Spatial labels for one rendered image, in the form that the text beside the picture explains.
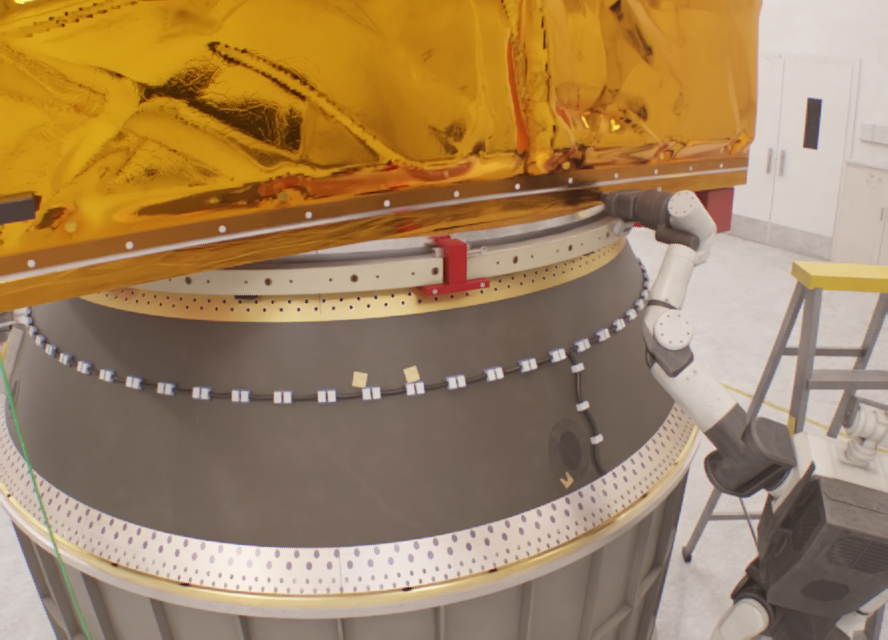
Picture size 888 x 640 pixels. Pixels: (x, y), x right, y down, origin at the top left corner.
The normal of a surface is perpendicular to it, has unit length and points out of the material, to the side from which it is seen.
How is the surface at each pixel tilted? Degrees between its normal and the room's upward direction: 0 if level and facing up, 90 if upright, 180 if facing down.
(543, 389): 62
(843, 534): 98
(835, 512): 14
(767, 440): 35
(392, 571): 43
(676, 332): 55
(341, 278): 90
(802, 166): 90
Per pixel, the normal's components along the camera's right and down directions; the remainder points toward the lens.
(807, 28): -0.80, 0.20
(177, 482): -0.15, -0.15
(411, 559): 0.17, -0.46
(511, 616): 0.43, 0.31
